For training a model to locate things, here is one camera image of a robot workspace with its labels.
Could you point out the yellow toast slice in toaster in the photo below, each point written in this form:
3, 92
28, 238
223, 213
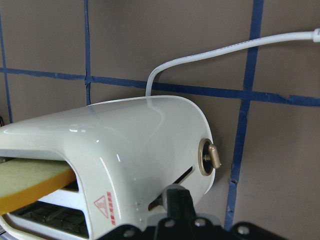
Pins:
23, 181

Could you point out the white two-slot toaster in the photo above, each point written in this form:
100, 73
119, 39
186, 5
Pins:
124, 153

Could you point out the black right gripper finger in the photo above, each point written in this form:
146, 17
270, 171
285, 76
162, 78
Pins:
179, 203

